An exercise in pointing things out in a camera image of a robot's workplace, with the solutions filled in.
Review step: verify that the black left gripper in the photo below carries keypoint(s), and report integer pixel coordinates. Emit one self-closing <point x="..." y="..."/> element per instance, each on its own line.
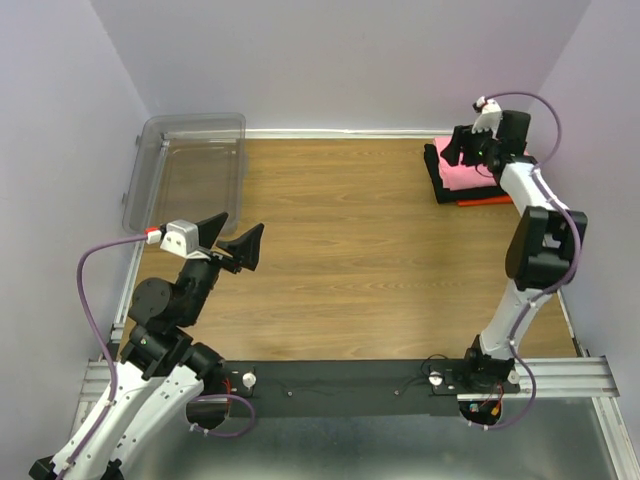
<point x="245" y="247"/>

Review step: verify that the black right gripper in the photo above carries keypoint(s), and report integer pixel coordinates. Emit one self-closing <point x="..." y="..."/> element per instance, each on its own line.
<point x="462" y="138"/>

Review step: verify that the pink t shirt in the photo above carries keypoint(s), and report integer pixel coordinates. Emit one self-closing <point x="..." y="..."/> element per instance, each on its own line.
<point x="460" y="177"/>

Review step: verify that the clear plastic bin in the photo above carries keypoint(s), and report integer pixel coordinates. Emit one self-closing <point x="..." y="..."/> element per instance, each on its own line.
<point x="190" y="167"/>

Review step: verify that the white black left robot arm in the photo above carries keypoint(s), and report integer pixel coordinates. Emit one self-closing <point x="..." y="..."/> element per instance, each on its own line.
<point x="161" y="369"/>

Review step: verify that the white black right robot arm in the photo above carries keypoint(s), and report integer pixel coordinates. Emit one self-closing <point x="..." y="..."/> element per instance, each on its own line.
<point x="544" y="250"/>

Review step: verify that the folded black t shirt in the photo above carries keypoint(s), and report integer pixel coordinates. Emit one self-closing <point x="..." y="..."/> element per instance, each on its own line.
<point x="444" y="195"/>

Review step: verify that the folded orange t shirt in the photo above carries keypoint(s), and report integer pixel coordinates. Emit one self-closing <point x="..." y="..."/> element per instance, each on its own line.
<point x="497" y="200"/>

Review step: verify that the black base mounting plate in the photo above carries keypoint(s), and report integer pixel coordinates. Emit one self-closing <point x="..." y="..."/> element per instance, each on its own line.
<point x="435" y="386"/>

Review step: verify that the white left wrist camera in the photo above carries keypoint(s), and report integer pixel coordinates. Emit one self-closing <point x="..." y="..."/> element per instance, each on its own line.
<point x="179" y="238"/>

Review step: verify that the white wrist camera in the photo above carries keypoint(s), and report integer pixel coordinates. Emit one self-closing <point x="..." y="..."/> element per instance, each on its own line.
<point x="489" y="116"/>
<point x="179" y="238"/>

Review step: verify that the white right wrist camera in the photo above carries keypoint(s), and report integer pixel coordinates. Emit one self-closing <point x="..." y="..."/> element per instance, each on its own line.
<point x="489" y="116"/>

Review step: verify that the aluminium frame rail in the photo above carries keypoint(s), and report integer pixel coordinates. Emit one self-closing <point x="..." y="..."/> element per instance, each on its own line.
<point x="163" y="374"/>

